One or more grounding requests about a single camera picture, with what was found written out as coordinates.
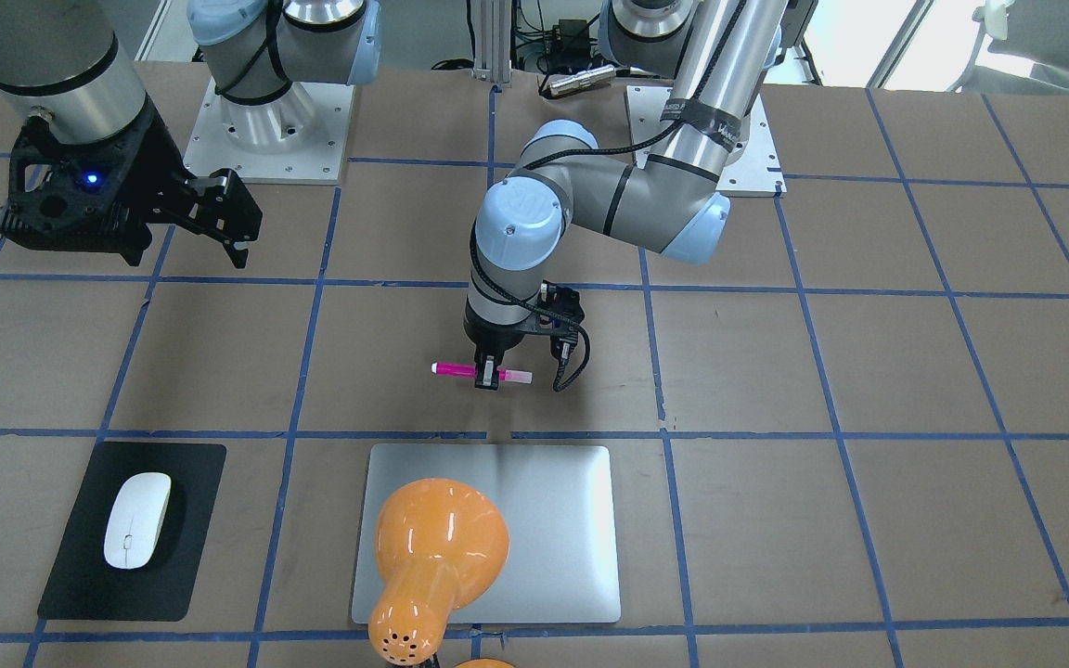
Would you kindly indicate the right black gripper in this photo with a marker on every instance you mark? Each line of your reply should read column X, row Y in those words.
column 147, row 169

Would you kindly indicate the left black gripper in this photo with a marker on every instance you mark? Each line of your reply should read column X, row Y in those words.
column 488, row 336

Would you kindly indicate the orange desk lamp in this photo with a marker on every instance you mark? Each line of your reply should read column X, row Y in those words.
column 438, row 546

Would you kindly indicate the silver metal cylinder part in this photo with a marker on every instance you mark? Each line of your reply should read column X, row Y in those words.
column 579, row 82

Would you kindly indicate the pink highlighter pen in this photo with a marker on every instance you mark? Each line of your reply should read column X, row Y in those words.
column 506, row 375

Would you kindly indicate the grey closed laptop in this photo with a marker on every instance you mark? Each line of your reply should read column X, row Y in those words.
column 557, row 501

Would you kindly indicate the white computer mouse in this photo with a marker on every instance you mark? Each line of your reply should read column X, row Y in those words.
column 135, row 521

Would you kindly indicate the black mousepad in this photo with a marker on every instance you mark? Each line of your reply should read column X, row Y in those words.
column 82, row 586

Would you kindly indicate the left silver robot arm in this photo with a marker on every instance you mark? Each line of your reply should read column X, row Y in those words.
column 660, row 194

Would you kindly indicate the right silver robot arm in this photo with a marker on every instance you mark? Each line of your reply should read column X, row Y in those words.
column 65, row 60

